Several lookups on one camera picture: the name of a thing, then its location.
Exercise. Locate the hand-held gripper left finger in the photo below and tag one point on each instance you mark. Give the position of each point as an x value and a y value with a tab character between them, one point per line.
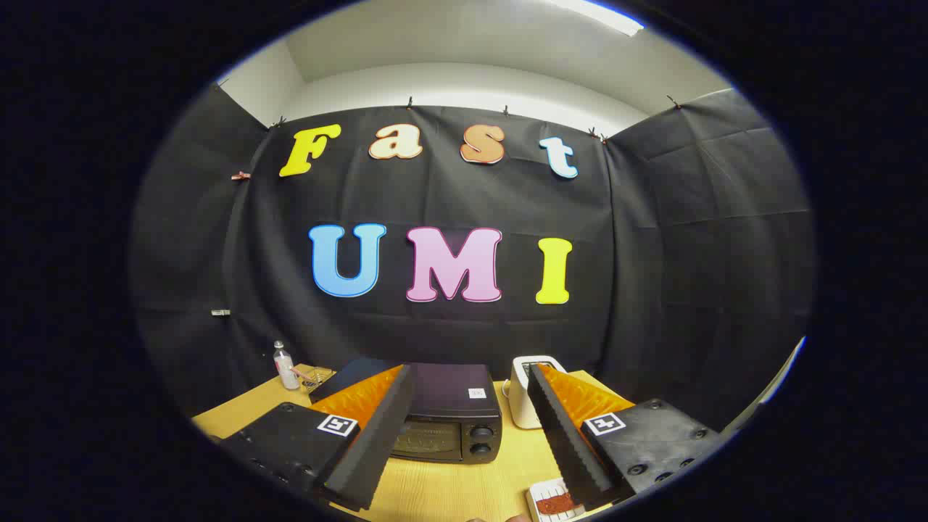
380	435

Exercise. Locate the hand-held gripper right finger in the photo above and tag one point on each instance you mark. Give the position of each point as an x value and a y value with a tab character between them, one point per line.
562	435

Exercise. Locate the brown grilled steak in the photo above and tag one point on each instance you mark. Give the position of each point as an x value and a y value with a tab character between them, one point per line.
554	503

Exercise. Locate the black toaster oven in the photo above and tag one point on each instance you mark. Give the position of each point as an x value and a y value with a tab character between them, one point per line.
449	395

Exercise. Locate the white toaster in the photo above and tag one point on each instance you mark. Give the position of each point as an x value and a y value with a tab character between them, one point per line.
519	399

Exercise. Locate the white rectangular plate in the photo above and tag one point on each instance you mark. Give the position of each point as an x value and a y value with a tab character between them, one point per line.
540	496

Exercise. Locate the clear plastic bottle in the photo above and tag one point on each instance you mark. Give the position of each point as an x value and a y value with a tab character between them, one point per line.
286	370

